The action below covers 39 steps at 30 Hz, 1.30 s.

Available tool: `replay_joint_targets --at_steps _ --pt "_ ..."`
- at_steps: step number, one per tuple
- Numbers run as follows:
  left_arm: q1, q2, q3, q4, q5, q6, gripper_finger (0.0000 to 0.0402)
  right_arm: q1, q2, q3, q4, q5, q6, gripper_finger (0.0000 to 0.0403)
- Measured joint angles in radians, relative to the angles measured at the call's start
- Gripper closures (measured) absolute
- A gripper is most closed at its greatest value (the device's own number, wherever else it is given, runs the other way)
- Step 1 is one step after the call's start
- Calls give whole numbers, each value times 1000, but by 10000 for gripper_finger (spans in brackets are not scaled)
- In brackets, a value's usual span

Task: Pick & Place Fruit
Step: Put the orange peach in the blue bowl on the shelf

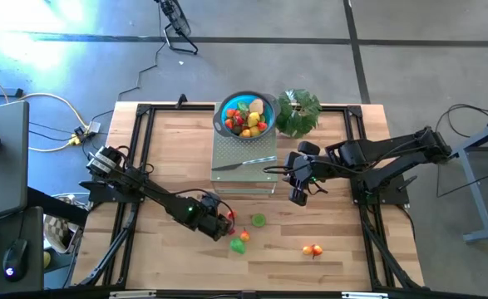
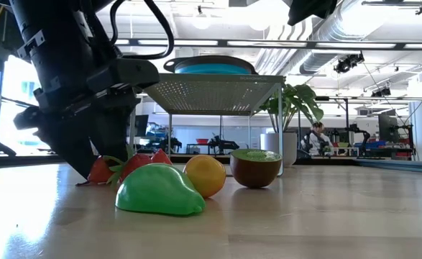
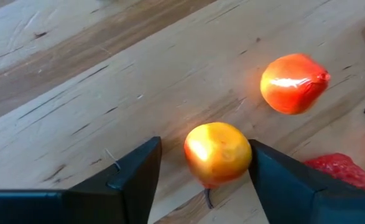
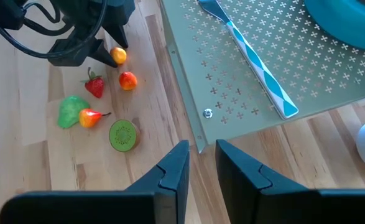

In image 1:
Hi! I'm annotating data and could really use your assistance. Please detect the beige checkered cushion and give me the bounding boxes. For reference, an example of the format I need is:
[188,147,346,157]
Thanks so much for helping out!
[42,194,85,255]

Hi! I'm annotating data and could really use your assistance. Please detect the grey desk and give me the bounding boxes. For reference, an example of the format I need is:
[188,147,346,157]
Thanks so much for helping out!
[0,100,30,223]

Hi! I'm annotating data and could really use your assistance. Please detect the black computer mouse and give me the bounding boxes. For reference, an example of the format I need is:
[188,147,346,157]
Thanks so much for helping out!
[2,238,29,283]

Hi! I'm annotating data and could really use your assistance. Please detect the black floor fan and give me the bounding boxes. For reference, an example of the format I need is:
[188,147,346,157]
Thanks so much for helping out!
[155,0,200,56]

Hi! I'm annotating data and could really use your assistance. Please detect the black aluminium table frame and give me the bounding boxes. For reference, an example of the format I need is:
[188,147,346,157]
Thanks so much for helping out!
[71,102,426,292]

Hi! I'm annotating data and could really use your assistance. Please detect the black looped gripper cable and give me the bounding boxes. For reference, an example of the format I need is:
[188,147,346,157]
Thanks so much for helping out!
[263,164,297,175]

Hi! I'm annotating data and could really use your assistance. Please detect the silver table knife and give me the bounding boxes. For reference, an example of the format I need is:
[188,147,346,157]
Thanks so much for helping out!
[211,155,279,172]

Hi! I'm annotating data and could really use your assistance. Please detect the black desk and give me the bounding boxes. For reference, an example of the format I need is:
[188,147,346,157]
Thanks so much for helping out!
[0,206,45,297]

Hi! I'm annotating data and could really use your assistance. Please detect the black cables on floor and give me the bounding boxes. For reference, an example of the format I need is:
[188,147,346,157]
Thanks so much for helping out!
[433,103,488,199]

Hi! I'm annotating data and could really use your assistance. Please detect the blue grey table frame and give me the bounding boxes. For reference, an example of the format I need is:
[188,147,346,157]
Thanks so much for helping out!
[451,115,488,243]

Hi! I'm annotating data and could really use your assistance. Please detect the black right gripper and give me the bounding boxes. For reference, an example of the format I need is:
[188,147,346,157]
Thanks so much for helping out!
[283,151,326,208]

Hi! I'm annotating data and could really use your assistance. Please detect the black floor cable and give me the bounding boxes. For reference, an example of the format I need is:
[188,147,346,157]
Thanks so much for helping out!
[89,3,165,125]

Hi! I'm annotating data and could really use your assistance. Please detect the cream hose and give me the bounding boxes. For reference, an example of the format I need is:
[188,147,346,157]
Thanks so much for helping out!
[0,68,89,153]

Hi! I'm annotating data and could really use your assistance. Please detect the silver metal bracket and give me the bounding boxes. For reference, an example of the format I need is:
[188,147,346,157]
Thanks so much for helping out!
[109,290,157,299]
[342,292,390,299]

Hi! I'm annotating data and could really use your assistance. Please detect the green toy pear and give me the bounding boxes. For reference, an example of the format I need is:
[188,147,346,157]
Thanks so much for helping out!
[229,237,248,256]

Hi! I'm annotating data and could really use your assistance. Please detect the blue collapsible colander bowl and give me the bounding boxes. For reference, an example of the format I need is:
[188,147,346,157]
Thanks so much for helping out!
[212,91,281,142]

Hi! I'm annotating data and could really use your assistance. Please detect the potted green plant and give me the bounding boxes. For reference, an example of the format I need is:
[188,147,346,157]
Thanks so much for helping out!
[274,88,323,140]

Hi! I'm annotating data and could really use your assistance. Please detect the grey floor bar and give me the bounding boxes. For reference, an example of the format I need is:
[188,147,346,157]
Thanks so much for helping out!
[0,86,24,99]

